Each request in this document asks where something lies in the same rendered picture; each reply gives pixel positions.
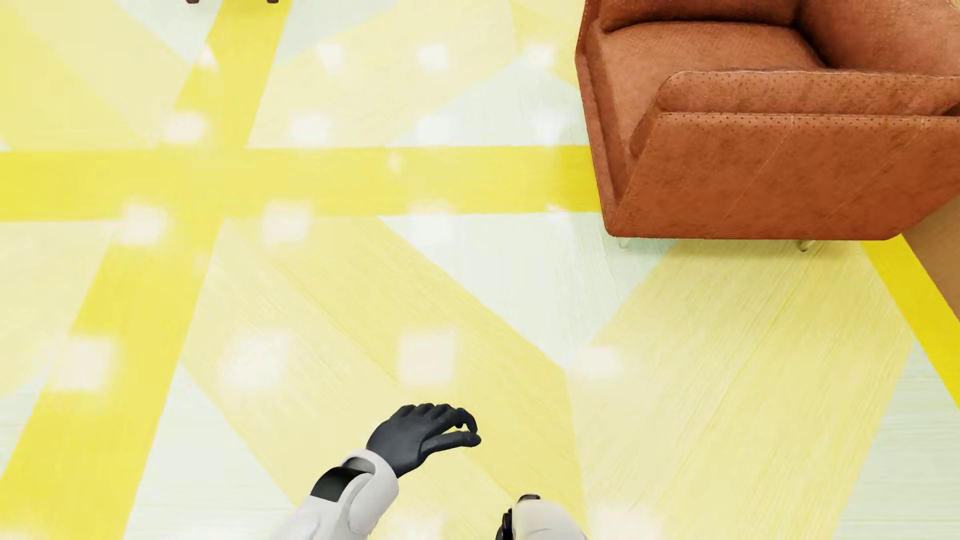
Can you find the brown leather armchair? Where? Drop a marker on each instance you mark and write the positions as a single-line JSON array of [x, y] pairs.
[[772, 142]]

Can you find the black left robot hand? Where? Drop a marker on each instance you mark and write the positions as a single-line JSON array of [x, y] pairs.
[[412, 439]]

